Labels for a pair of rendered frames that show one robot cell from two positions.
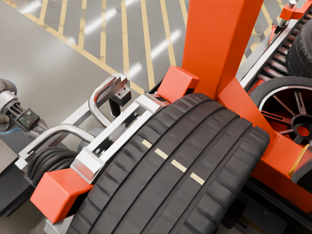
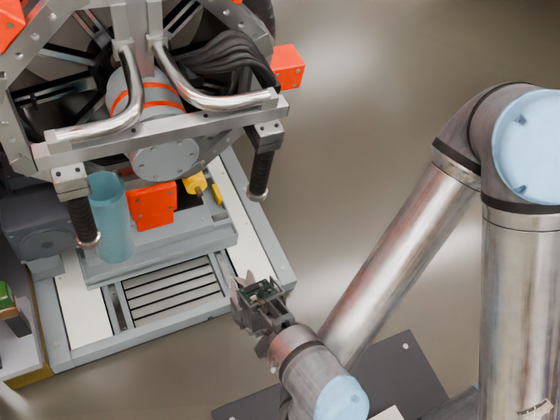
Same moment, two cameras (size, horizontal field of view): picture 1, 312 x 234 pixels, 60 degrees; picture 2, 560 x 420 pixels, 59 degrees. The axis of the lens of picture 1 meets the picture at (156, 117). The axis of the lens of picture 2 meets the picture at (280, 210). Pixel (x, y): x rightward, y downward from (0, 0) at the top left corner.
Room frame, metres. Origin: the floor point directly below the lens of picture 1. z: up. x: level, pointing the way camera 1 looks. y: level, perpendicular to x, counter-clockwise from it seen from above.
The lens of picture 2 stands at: (0.91, 0.57, 1.59)
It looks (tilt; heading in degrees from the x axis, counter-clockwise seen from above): 55 degrees down; 193
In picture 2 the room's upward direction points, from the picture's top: 16 degrees clockwise
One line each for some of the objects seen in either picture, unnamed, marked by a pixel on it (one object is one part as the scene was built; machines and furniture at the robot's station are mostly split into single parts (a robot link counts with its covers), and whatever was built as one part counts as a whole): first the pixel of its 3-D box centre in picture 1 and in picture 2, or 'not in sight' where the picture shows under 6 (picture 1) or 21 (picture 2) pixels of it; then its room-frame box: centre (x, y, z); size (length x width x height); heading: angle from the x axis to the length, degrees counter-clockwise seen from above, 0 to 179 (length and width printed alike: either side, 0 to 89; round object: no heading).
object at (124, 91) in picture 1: (117, 92); (67, 167); (0.57, 0.13, 0.93); 0.09 x 0.05 x 0.05; 51
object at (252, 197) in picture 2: not in sight; (261, 171); (0.33, 0.37, 0.83); 0.04 x 0.04 x 0.16
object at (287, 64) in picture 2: not in sight; (279, 68); (0.06, 0.28, 0.85); 0.09 x 0.08 x 0.07; 141
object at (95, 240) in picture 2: (114, 104); (82, 217); (0.59, 0.16, 0.83); 0.04 x 0.04 x 0.16
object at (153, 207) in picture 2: not in sight; (146, 187); (0.29, 0.05, 0.48); 0.16 x 0.12 x 0.17; 51
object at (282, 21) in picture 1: (278, 31); not in sight; (1.62, -0.92, 0.30); 0.09 x 0.05 x 0.50; 141
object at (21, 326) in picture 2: not in sight; (11, 312); (0.74, 0.04, 0.55); 0.03 x 0.03 x 0.21; 51
